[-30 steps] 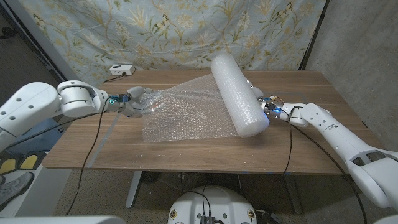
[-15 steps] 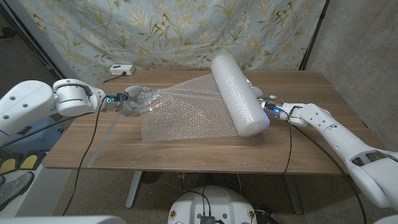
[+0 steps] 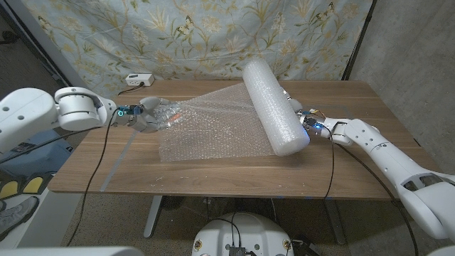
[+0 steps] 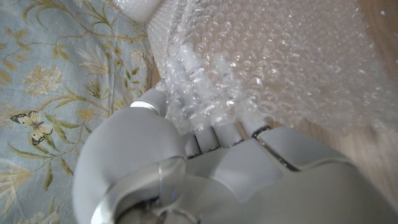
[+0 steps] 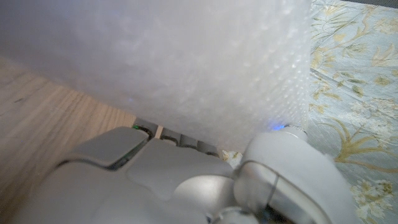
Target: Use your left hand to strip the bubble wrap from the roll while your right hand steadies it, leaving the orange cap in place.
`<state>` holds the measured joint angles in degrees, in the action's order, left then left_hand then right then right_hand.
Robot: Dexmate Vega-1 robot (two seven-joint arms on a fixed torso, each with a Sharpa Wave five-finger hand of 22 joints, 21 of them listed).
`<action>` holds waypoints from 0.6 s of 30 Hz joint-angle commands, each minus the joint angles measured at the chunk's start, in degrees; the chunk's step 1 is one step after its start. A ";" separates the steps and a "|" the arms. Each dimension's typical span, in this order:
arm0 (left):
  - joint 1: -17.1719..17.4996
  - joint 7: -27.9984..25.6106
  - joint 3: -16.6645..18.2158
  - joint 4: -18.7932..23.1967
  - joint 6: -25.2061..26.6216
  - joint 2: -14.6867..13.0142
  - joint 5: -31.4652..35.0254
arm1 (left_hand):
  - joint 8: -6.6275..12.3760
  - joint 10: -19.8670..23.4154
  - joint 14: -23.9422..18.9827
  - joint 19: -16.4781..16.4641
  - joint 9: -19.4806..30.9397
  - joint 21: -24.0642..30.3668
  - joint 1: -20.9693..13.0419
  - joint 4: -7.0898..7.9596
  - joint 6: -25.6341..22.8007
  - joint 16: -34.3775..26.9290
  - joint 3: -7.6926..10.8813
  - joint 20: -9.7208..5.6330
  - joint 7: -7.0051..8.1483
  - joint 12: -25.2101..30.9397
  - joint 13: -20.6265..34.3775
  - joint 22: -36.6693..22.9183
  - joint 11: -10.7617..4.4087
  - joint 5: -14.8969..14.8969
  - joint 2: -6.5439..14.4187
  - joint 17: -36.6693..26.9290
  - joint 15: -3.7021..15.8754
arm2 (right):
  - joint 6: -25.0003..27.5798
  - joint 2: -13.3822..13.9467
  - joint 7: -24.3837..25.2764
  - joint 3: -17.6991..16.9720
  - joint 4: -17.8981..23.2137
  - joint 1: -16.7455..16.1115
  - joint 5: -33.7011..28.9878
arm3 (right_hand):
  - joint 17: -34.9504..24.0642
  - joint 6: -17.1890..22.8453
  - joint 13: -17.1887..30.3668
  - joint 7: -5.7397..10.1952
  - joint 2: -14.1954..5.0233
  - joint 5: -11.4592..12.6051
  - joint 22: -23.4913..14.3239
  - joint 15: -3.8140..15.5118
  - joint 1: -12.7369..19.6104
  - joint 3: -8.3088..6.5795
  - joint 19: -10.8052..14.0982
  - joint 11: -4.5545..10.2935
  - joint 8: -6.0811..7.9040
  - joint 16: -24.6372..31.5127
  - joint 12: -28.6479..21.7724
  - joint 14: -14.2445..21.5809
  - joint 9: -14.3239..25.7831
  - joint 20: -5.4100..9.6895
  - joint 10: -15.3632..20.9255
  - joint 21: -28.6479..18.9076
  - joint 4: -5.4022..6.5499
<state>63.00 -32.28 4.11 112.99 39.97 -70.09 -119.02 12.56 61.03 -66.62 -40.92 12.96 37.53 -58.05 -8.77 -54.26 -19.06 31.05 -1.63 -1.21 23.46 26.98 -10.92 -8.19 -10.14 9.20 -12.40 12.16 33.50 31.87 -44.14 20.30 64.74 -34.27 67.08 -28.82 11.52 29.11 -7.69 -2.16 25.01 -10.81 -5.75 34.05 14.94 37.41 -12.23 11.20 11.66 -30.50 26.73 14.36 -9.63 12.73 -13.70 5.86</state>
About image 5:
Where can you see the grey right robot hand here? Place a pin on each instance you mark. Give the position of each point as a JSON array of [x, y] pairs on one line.
[[186, 180]]

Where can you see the clear bubble wrap roll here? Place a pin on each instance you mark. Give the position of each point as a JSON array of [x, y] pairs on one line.
[[174, 62]]

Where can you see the floral blue backdrop cloth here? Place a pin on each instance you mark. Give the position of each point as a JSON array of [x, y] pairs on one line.
[[354, 93]]

